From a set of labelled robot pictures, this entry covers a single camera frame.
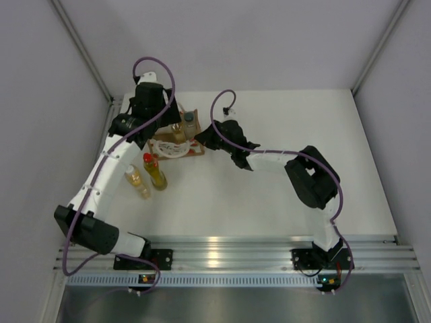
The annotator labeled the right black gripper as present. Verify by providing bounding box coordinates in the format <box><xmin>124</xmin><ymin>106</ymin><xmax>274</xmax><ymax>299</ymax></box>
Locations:
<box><xmin>195</xmin><ymin>121</ymin><xmax>235</xmax><ymax>155</ymax></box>

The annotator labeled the grey cap clear jar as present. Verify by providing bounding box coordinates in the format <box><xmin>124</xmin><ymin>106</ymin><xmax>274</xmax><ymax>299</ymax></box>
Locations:
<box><xmin>184</xmin><ymin>111</ymin><xmax>197</xmax><ymax>140</ymax></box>

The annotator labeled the white cap amber bottle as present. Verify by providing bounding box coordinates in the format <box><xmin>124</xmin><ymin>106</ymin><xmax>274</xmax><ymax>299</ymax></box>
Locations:
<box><xmin>125</xmin><ymin>164</ymin><xmax>151</xmax><ymax>199</ymax></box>
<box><xmin>171</xmin><ymin>122</ymin><xmax>187</xmax><ymax>144</ymax></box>

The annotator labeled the burlap watermelon canvas bag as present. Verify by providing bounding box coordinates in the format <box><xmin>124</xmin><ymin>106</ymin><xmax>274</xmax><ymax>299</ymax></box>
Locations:
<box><xmin>147</xmin><ymin>102</ymin><xmax>205</xmax><ymax>160</ymax></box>

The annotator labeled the red cap yellow bottle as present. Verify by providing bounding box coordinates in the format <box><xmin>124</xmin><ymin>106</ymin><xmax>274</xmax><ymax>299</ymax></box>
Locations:
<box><xmin>143</xmin><ymin>153</ymin><xmax>168</xmax><ymax>190</ymax></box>

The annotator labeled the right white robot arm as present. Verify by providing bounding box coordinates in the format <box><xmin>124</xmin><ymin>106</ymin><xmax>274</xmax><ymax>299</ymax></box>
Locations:
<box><xmin>195</xmin><ymin>118</ymin><xmax>343</xmax><ymax>270</ymax></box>

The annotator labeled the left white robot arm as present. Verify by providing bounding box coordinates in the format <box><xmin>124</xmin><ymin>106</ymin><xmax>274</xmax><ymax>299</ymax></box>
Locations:
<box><xmin>54</xmin><ymin>81</ymin><xmax>180</xmax><ymax>269</ymax></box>

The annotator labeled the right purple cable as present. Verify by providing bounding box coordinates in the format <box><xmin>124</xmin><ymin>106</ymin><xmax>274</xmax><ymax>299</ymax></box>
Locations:
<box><xmin>210</xmin><ymin>89</ymin><xmax>354</xmax><ymax>295</ymax></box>

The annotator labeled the purple cable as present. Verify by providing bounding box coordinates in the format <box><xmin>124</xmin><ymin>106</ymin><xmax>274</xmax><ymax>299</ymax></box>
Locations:
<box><xmin>210</xmin><ymin>89</ymin><xmax>354</xmax><ymax>295</ymax></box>
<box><xmin>62</xmin><ymin>57</ymin><xmax>176</xmax><ymax>297</ymax></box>

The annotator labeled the left aluminium frame post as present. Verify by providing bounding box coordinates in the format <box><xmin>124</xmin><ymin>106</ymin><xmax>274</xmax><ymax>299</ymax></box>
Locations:
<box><xmin>48</xmin><ymin>0</ymin><xmax>113</xmax><ymax>102</ymax></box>

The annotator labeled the aluminium frame post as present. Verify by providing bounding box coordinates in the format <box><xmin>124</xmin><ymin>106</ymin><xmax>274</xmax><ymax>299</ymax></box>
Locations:
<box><xmin>351</xmin><ymin>0</ymin><xmax>413</xmax><ymax>98</ymax></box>
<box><xmin>48</xmin><ymin>0</ymin><xmax>113</xmax><ymax>102</ymax></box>

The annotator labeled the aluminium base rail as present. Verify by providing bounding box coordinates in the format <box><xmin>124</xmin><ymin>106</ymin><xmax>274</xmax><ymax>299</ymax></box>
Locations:
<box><xmin>52</xmin><ymin>234</ymin><xmax>421</xmax><ymax>272</ymax></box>

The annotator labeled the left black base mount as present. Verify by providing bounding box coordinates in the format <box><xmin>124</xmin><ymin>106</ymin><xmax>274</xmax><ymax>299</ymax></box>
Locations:
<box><xmin>113</xmin><ymin>248</ymin><xmax>173</xmax><ymax>271</ymax></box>

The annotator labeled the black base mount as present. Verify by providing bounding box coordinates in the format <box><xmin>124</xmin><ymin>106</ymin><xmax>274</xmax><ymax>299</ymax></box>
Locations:
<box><xmin>291</xmin><ymin>248</ymin><xmax>321</xmax><ymax>277</ymax></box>
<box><xmin>113</xmin><ymin>248</ymin><xmax>173</xmax><ymax>271</ymax></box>

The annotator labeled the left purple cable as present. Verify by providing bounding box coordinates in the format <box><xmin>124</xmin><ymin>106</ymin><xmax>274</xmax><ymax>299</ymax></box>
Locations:
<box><xmin>62</xmin><ymin>57</ymin><xmax>176</xmax><ymax>297</ymax></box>

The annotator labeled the white slotted cable duct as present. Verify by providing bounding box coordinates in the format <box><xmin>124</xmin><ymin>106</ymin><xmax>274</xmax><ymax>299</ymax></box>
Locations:
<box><xmin>67</xmin><ymin>273</ymin><xmax>335</xmax><ymax>287</ymax></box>

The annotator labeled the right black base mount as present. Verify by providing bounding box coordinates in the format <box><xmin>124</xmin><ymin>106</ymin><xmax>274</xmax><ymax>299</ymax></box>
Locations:
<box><xmin>291</xmin><ymin>248</ymin><xmax>321</xmax><ymax>277</ymax></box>

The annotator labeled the right aluminium frame post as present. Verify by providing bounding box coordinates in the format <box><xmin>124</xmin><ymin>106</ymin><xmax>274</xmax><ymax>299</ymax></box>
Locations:
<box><xmin>351</xmin><ymin>0</ymin><xmax>413</xmax><ymax>98</ymax></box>

